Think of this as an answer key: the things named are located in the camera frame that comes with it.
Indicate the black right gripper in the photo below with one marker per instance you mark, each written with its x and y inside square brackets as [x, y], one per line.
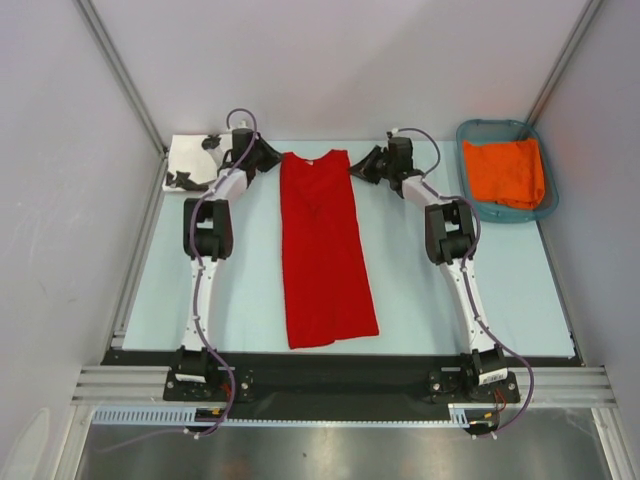
[361, 172]

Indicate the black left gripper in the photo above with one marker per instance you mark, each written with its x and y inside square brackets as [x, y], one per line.
[274, 157]

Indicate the red t shirt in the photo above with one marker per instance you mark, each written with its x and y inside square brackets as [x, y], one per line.
[327, 293]

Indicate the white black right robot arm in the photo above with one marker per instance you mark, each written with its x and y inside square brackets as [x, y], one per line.
[451, 238]

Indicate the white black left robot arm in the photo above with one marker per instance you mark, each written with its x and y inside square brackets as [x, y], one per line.
[207, 250]

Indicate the white folded printed t shirt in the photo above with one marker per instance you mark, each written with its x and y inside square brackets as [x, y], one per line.
[194, 161]

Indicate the teal plastic basket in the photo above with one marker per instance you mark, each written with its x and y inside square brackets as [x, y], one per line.
[481, 132]

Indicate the orange t shirt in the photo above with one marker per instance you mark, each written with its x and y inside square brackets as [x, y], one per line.
[509, 174]

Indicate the aluminium frame post left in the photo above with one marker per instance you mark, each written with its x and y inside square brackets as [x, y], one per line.
[110, 54]

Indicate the aluminium frame post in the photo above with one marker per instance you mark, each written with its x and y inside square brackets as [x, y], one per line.
[110, 54]
[585, 20]

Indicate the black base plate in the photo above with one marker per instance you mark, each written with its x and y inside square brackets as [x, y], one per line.
[333, 388]

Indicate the white slotted cable duct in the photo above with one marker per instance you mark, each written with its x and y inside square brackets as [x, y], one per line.
[204, 418]

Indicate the aluminium frame post right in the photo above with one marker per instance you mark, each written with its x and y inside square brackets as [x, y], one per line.
[585, 20]

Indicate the aluminium front rail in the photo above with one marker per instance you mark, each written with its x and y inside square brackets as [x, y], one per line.
[572, 387]

